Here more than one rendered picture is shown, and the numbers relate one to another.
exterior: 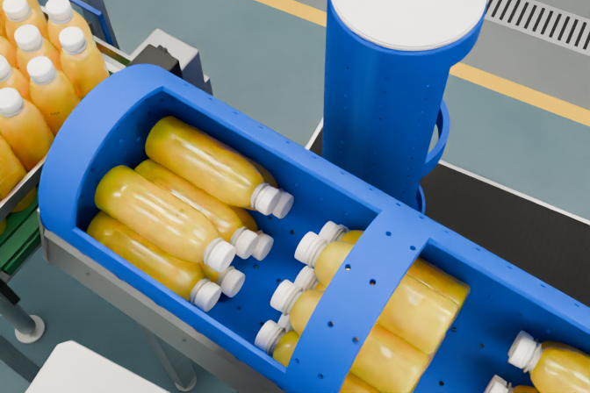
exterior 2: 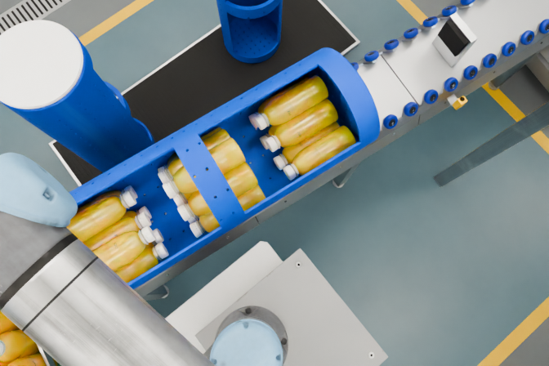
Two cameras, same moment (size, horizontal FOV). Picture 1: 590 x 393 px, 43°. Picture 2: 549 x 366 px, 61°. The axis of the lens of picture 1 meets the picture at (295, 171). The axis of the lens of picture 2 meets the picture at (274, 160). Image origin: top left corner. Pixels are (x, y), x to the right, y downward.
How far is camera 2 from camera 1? 0.28 m
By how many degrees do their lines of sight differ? 28
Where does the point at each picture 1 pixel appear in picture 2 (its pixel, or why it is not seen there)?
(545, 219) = (176, 65)
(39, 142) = not seen: hidden behind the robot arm
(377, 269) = (203, 163)
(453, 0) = (57, 45)
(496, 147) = (121, 64)
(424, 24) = (63, 68)
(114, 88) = not seen: hidden behind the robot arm
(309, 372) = (228, 216)
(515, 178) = (145, 65)
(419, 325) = (232, 158)
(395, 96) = (91, 104)
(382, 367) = (240, 184)
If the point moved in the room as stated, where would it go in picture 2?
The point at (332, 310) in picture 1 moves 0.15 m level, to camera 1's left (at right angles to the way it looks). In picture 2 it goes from (210, 193) to (181, 255)
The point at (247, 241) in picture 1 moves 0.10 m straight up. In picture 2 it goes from (145, 219) to (133, 212)
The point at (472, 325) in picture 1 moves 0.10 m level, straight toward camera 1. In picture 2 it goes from (234, 135) to (251, 164)
